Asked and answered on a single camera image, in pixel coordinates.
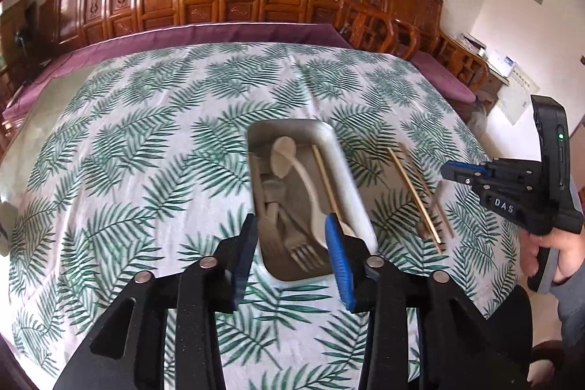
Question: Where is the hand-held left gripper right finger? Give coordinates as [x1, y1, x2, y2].
[324, 213, 527, 390]

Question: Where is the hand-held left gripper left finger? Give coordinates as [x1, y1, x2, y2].
[52, 214, 259, 390]

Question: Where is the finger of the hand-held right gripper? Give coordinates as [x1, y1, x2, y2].
[459, 176, 492, 196]
[441, 160, 493, 181]

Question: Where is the beige plastic fork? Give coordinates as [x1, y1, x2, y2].
[274, 207, 326, 272]

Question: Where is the beige plastic utensil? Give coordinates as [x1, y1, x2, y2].
[256, 157, 288, 235]

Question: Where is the beige plastic spoon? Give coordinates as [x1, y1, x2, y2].
[271, 137, 356, 240]

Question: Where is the grey metal tray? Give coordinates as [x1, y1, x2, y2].
[246, 118, 379, 283]

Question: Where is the person's right forearm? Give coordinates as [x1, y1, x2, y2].
[554, 253, 585, 356]

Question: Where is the person's right hand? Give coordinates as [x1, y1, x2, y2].
[518, 212, 585, 287]

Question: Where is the wooden side table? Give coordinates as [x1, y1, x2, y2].
[475, 68, 511, 110]

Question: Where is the small purple seat cushion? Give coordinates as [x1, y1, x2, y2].
[409, 51, 479, 103]

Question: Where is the white device with blue print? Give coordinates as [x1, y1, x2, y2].
[486, 48, 520, 76]

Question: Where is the leaf print tablecloth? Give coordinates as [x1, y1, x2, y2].
[9, 42, 522, 390]

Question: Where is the carved wooden armchair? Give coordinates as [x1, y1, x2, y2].
[338, 0, 492, 103]

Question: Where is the long purple seat cushion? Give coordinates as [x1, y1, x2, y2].
[2, 23, 354, 117]

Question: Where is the white wall panel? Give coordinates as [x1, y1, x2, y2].
[496, 76, 541, 126]

